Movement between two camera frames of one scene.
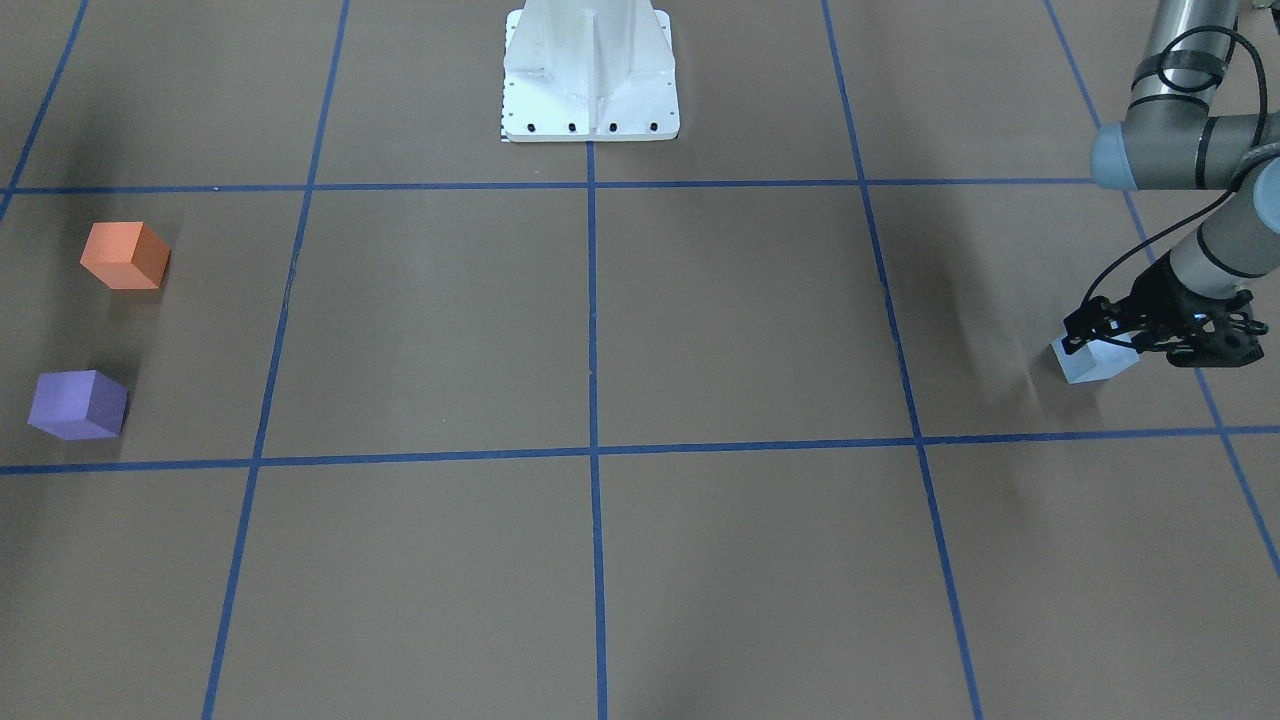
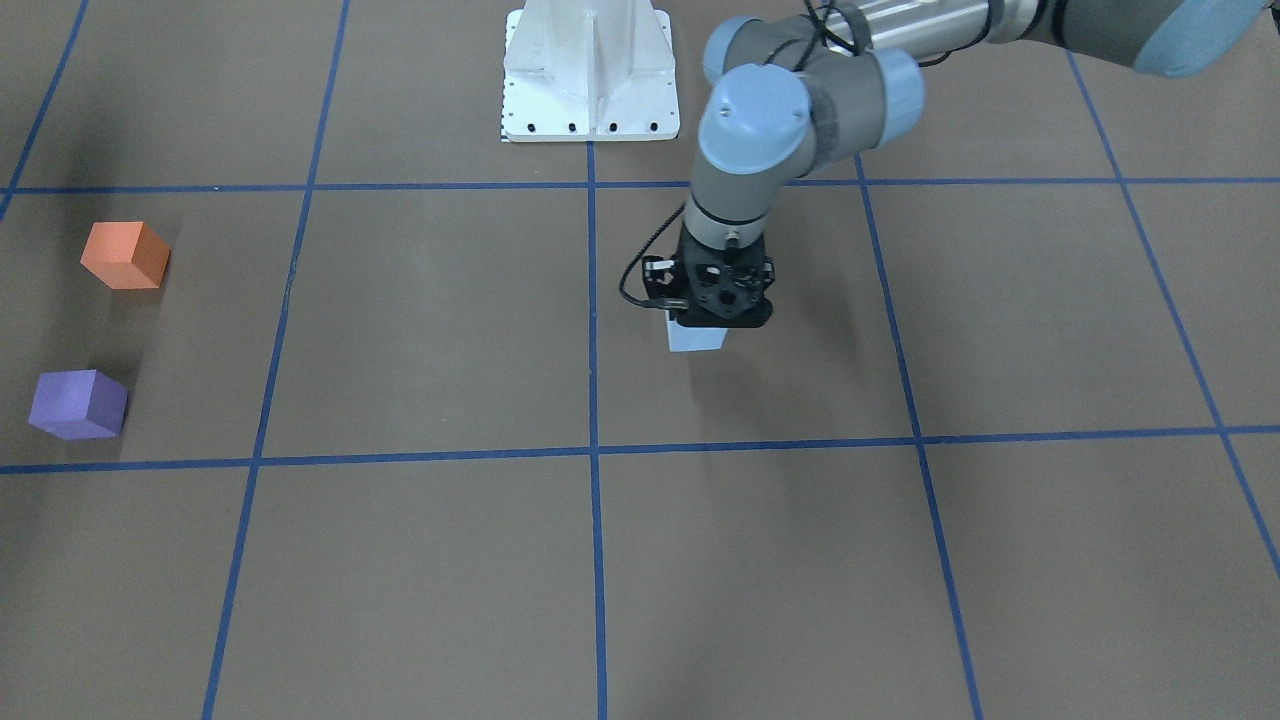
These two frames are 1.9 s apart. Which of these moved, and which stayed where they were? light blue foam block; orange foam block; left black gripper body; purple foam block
Moved: light blue foam block; left black gripper body
Stayed: purple foam block; orange foam block
